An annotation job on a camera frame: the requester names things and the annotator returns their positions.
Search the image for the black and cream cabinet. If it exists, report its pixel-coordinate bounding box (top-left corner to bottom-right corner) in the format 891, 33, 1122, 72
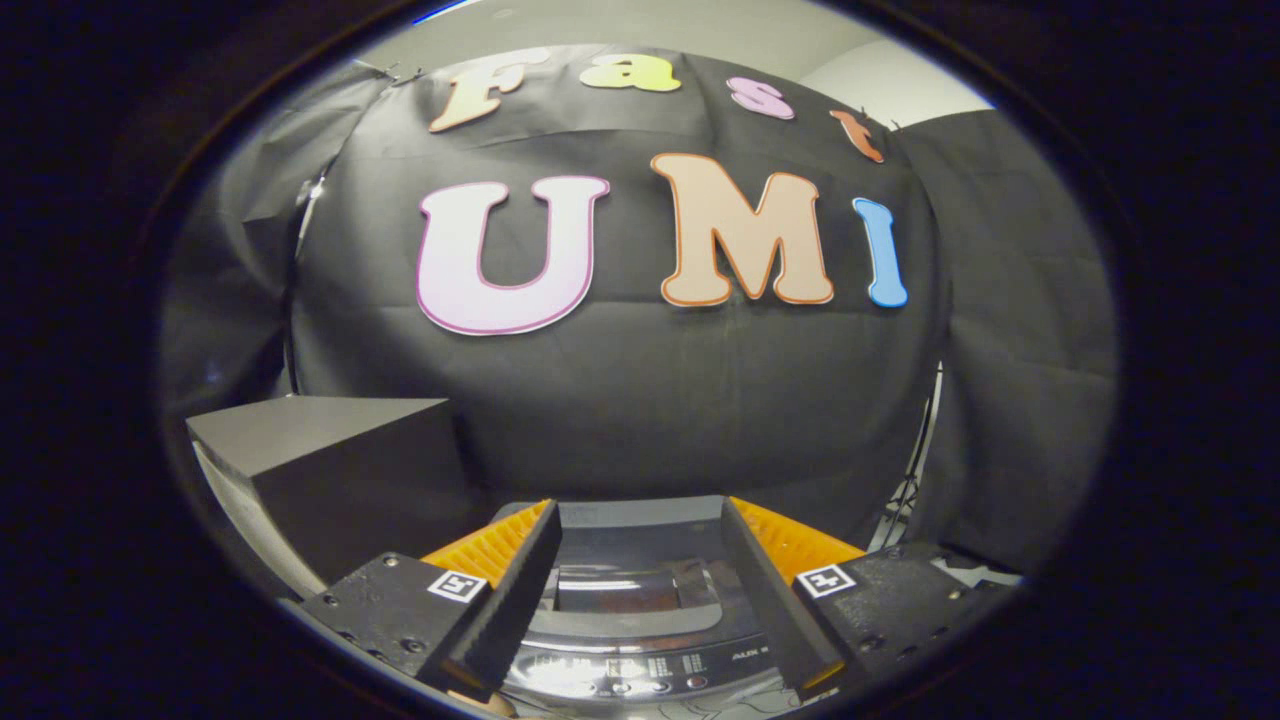
187, 395, 491, 601

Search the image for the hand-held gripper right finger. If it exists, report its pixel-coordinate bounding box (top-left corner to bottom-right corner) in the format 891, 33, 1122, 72
720, 495, 1021, 701

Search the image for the black backdrop cloth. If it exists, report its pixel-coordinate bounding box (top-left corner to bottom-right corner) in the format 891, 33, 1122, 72
160, 45, 1119, 571

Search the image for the backdrop stand tripod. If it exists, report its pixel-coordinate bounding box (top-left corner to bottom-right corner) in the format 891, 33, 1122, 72
870, 365, 946, 551

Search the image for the dark washing machine lid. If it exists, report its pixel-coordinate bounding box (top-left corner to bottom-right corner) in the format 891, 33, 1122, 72
495, 497, 761, 641

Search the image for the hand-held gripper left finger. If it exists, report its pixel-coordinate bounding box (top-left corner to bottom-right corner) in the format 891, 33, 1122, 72
298, 498, 563, 701

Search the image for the metal backdrop stand pole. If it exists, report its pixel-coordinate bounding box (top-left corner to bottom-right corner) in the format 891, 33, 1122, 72
293, 175, 331, 261

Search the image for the grey washing machine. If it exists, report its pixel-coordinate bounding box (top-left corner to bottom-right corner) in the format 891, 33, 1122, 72
490, 495, 801, 716

